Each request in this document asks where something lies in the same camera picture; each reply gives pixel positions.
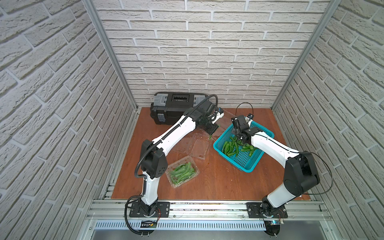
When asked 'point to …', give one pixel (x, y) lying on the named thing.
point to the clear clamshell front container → (184, 160)
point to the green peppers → (231, 147)
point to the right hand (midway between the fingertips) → (241, 128)
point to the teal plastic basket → (246, 162)
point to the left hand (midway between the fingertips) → (221, 127)
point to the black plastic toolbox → (168, 108)
